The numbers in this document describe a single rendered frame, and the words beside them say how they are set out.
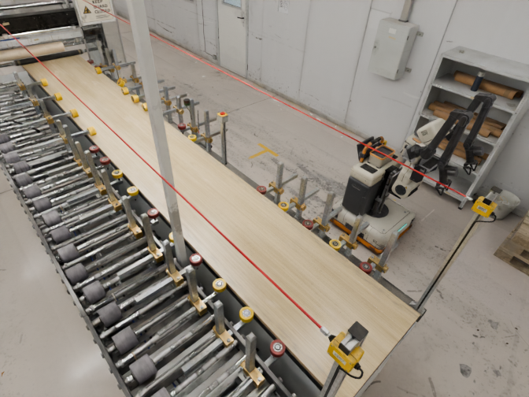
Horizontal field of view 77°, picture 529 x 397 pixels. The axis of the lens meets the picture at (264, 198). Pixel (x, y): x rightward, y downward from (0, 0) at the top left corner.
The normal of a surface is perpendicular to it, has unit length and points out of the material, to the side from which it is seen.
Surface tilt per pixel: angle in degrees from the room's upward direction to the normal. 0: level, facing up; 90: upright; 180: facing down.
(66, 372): 0
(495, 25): 90
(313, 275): 0
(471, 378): 0
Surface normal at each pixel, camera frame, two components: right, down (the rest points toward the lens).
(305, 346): 0.05, -0.75
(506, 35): -0.74, 0.42
